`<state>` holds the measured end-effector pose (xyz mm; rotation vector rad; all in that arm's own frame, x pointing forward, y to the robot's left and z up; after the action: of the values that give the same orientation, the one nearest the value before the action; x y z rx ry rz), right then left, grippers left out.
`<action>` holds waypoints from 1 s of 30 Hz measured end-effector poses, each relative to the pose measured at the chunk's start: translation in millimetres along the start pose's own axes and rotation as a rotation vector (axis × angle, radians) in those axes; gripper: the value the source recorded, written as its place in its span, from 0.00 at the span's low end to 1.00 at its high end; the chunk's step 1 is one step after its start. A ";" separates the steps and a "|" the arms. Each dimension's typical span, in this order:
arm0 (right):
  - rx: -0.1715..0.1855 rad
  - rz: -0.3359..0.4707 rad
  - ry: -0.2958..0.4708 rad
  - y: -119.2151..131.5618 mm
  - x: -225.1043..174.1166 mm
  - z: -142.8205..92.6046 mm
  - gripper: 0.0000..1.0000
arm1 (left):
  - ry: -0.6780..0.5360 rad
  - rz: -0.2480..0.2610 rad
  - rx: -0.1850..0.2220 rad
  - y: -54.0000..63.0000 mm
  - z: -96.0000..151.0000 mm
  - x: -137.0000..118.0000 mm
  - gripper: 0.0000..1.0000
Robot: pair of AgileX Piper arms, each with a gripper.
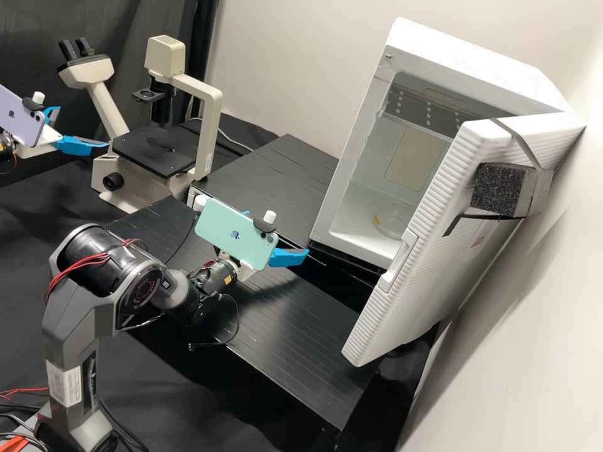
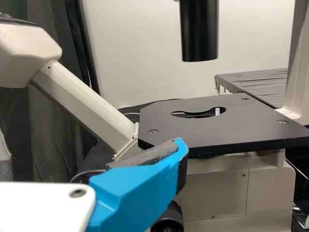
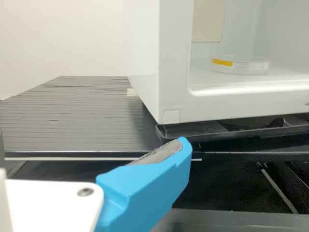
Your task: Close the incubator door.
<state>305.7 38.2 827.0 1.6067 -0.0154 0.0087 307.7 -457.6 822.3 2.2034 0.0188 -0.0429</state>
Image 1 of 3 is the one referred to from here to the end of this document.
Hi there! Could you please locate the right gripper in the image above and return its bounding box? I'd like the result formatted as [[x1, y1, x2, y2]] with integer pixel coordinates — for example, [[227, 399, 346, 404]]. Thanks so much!
[[217, 247, 310, 283]]

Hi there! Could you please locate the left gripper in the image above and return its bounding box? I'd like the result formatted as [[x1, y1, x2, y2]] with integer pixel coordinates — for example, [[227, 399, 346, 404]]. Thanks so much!
[[18, 106, 110, 159]]

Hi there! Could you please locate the incubator door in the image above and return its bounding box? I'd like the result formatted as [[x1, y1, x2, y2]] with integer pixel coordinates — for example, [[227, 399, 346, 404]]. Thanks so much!
[[340, 112, 587, 369]]

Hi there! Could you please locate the white incubator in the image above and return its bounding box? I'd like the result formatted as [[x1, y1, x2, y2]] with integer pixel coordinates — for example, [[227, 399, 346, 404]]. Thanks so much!
[[308, 17, 587, 279]]

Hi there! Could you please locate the black platform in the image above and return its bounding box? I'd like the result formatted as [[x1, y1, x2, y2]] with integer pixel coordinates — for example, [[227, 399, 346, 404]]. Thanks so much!
[[104, 195, 378, 432]]

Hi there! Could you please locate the cream microscope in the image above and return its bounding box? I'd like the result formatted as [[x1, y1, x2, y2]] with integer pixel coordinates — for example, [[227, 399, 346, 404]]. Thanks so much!
[[57, 36, 223, 213]]

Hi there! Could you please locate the petri dish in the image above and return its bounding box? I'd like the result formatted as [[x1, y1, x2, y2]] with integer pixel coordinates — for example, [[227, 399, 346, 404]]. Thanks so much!
[[375, 207, 410, 238]]

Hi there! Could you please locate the left wrist camera phone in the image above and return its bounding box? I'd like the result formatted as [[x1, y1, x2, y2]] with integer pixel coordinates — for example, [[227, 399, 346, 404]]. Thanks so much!
[[0, 84, 48, 148]]

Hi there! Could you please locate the wrist camera phone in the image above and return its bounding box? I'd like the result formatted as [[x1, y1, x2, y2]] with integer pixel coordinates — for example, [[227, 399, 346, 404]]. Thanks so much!
[[0, 84, 48, 148], [194, 196, 279, 272]]

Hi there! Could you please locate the right wrist camera phone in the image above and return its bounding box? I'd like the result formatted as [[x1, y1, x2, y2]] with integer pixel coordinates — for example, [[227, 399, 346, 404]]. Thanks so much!
[[194, 196, 279, 272]]

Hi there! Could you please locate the white cable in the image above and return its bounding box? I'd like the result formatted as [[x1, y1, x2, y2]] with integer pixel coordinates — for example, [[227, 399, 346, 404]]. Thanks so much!
[[219, 131, 258, 153]]

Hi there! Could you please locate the black cable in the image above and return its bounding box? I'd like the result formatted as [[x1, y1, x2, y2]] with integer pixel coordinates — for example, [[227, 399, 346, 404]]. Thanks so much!
[[187, 291, 241, 353]]

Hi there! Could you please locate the red wire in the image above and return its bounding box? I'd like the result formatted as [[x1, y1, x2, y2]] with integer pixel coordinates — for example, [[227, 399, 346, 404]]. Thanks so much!
[[0, 387, 50, 401]]

